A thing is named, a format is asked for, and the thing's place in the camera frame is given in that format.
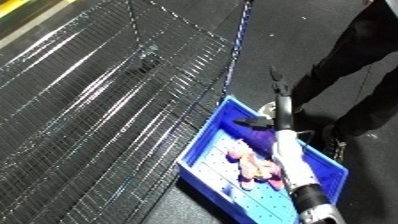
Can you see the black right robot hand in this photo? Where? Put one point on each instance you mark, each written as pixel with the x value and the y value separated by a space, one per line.
pixel 283 110

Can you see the pale right robot arm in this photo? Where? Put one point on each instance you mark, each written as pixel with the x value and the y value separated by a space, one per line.
pixel 299 173

